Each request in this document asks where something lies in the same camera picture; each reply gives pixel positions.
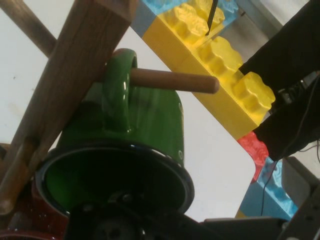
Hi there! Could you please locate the small red toy brick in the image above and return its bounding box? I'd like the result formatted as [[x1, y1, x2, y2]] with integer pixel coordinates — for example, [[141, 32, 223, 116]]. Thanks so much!
[[236, 131, 270, 185]]

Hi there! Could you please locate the red mug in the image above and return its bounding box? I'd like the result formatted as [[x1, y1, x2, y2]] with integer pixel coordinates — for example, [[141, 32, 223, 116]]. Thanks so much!
[[0, 174, 72, 240]]

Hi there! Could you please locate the large light blue toy brick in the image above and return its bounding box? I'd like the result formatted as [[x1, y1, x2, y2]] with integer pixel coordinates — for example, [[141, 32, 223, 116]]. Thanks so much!
[[142, 0, 241, 29]]

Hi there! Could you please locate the black fabric cover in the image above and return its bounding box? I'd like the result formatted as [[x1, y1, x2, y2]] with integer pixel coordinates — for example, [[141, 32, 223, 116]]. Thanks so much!
[[238, 0, 320, 162]]

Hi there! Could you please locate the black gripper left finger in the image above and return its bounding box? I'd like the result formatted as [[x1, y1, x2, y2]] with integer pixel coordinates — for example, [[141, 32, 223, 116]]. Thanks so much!
[[65, 194, 202, 240]]

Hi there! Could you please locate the large yellow toy brick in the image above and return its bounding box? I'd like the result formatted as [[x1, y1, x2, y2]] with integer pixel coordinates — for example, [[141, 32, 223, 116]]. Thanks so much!
[[141, 0, 276, 139]]

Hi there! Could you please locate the brown wooden mug tree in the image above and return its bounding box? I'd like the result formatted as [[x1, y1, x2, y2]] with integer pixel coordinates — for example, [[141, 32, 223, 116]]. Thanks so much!
[[0, 0, 221, 226]]

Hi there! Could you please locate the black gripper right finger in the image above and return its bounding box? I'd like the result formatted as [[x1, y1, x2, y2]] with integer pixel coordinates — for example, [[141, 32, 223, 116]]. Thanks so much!
[[203, 216, 289, 240]]

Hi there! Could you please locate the grey metal frame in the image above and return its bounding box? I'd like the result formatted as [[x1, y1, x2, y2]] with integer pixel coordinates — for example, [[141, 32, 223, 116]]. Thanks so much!
[[276, 156, 320, 240]]

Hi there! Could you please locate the green mug with white print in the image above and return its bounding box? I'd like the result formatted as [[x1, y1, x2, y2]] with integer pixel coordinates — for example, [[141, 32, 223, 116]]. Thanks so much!
[[34, 48, 196, 219]]

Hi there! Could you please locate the thin black wire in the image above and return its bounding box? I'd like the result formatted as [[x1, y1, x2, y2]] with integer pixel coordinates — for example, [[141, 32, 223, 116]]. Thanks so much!
[[259, 74, 320, 216]]

